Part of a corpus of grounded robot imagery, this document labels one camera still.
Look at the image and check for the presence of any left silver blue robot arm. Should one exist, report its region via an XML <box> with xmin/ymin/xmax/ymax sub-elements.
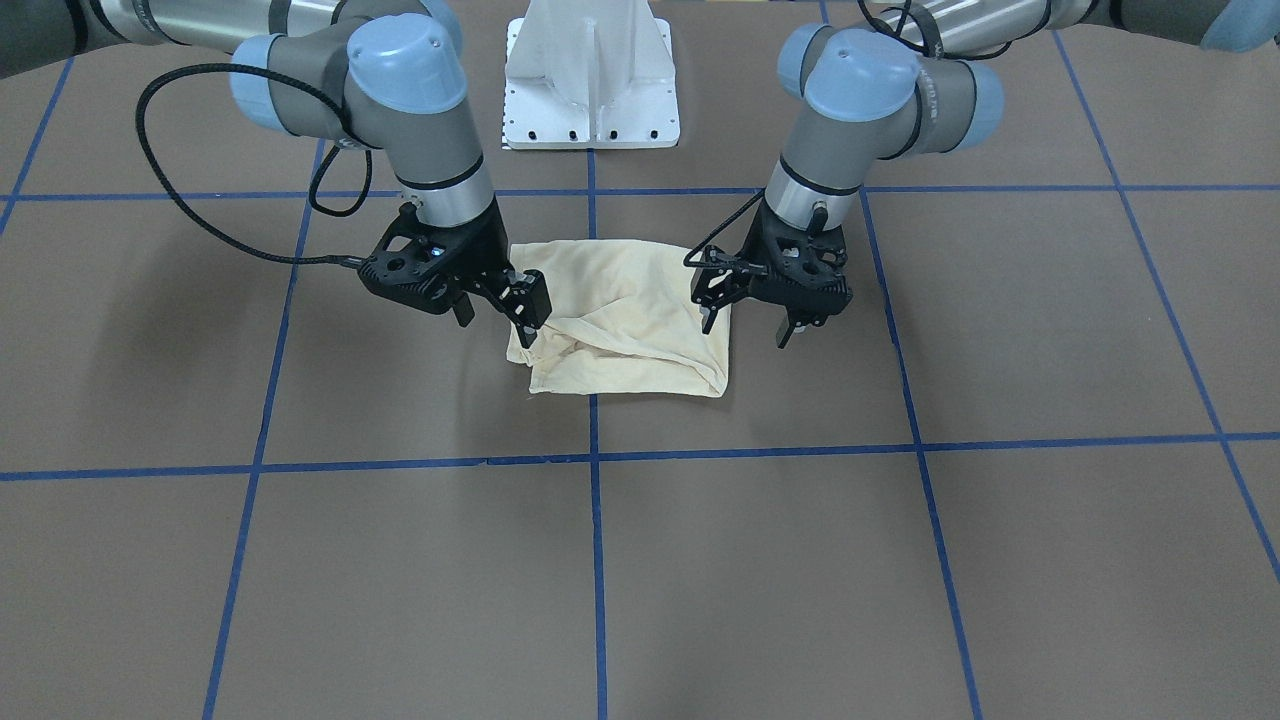
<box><xmin>684</xmin><ymin>1</ymin><xmax>1279</xmax><ymax>347</ymax></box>

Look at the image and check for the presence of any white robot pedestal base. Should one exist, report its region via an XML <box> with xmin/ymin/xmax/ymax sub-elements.
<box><xmin>502</xmin><ymin>1</ymin><xmax>682</xmax><ymax>151</ymax></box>

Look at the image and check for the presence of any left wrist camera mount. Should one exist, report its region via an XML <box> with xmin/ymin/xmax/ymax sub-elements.
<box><xmin>778</xmin><ymin>227</ymin><xmax>852</xmax><ymax>332</ymax></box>

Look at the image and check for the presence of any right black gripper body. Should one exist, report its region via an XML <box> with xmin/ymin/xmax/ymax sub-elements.
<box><xmin>447</xmin><ymin>199</ymin><xmax>552</xmax><ymax>329</ymax></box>

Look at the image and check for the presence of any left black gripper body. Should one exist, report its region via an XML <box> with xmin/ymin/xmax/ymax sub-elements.
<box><xmin>690</xmin><ymin>200</ymin><xmax>801</xmax><ymax>316</ymax></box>

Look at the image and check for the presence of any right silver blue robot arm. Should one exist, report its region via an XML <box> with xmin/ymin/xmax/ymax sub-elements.
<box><xmin>3</xmin><ymin>1</ymin><xmax>552</xmax><ymax>347</ymax></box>

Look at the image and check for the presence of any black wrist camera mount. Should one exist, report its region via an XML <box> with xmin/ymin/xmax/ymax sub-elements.
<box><xmin>357</xmin><ymin>202</ymin><xmax>463</xmax><ymax>315</ymax></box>

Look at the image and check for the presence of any cream long-sleeve graphic shirt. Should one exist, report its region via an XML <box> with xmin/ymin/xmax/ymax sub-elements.
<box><xmin>506</xmin><ymin>240</ymin><xmax>730</xmax><ymax>398</ymax></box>

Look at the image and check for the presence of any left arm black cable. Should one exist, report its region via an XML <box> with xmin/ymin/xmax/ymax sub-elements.
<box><xmin>684</xmin><ymin>190</ymin><xmax>765</xmax><ymax>272</ymax></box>

